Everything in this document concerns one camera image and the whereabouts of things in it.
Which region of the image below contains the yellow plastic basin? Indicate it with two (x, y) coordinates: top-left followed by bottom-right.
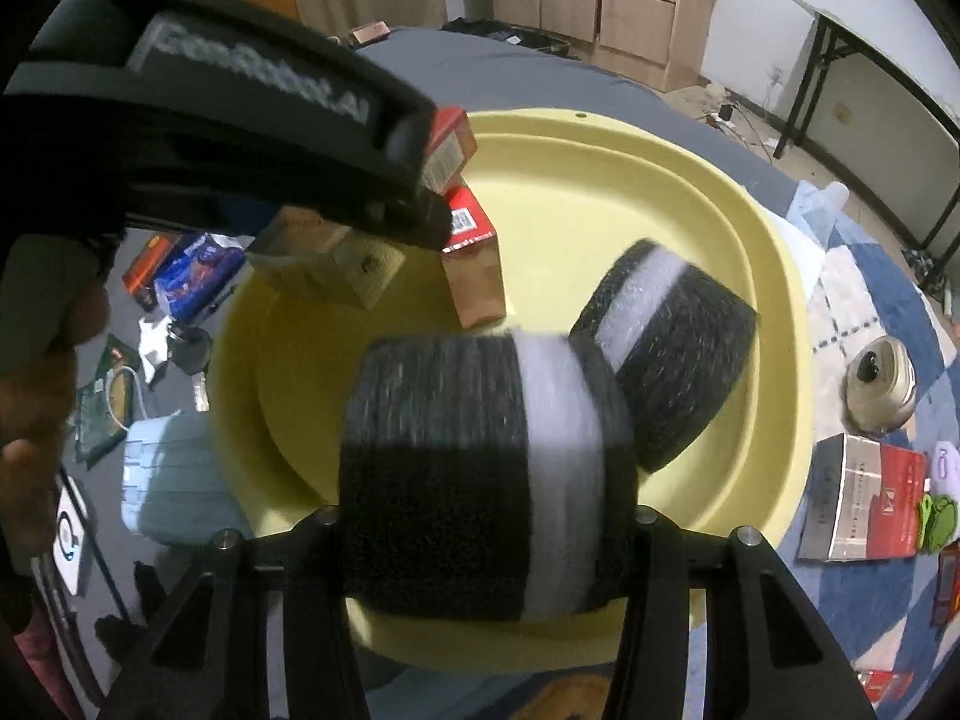
(208, 109), (817, 674)

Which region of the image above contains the gold brown box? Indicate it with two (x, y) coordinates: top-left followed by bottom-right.
(250, 204), (407, 310)

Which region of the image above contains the small red box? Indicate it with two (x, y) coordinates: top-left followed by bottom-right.
(418, 108), (478, 194)

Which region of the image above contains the person's left hand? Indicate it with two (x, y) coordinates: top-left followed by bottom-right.
(0, 281), (112, 482)

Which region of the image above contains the red box with copper sides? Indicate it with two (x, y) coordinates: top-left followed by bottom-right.
(437, 181), (507, 331)

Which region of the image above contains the black key fob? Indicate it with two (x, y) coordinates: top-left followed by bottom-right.
(163, 319), (213, 413)

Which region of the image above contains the large red cigarette box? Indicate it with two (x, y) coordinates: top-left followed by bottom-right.
(797, 433), (929, 565)

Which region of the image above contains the blue snack packet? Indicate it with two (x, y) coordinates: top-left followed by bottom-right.
(153, 231), (246, 320)

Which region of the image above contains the red packet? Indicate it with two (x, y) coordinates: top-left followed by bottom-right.
(928, 546), (960, 629)

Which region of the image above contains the white card with blue logo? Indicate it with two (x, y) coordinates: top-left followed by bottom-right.
(52, 478), (100, 602)

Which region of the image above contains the black and white sponge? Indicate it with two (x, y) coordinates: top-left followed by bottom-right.
(568, 238), (760, 475)
(337, 330), (640, 625)

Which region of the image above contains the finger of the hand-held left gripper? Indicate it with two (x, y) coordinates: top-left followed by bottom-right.
(341, 184), (455, 250)

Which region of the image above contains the light blue cloth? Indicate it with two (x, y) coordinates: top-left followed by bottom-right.
(786, 180), (854, 250)

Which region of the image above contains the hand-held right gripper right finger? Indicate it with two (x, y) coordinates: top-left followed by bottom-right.
(611, 506), (878, 720)

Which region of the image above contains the black frame folding table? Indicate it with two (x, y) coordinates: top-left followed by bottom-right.
(775, 0), (960, 295)

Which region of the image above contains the dark green packet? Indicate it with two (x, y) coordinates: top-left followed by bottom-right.
(73, 333), (145, 470)

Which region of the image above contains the wooden cabinet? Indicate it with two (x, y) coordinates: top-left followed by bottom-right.
(456, 0), (722, 92)

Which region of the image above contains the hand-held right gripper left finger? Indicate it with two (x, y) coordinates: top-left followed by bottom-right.
(97, 506), (370, 720)

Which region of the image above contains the orange snack packet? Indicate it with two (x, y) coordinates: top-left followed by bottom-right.
(121, 232), (182, 310)

